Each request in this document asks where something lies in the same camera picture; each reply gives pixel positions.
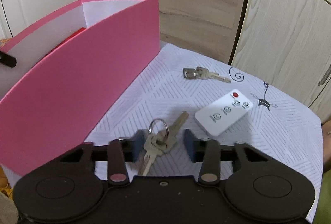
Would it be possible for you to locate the silver key bunch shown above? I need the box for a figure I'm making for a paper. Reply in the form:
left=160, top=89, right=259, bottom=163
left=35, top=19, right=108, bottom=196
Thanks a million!
left=138, top=111, right=189, bottom=176

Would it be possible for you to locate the small white fan remote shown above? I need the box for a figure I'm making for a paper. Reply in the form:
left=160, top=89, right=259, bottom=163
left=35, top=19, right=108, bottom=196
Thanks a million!
left=195, top=89, right=254, bottom=137

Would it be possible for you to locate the pink cardboard box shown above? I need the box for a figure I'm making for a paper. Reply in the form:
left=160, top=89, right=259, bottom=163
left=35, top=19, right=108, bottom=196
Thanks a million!
left=1, top=0, right=160, bottom=175

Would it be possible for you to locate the white patterned table cloth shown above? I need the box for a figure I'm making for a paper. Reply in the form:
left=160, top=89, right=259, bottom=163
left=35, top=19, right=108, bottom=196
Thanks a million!
left=84, top=42, right=325, bottom=222

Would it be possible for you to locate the red patterned box liner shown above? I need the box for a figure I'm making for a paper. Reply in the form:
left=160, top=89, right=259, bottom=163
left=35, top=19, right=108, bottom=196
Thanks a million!
left=56, top=27, right=86, bottom=48

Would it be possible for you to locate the light wood wardrobe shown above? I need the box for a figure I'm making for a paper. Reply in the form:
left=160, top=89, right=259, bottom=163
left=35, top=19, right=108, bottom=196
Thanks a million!
left=232, top=0, right=330, bottom=121

